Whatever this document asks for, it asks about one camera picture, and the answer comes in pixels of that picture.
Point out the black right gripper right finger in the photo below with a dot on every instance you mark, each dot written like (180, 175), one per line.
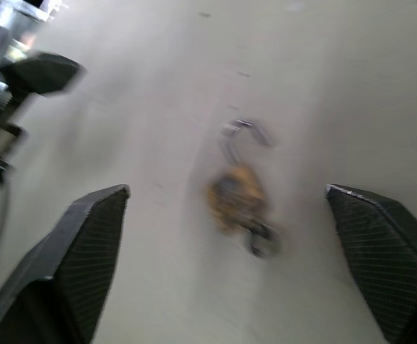
(384, 258)

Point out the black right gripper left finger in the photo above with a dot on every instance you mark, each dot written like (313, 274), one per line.
(68, 258)

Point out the brass padlock with steel shackle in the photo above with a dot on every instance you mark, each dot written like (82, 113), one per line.
(235, 195)

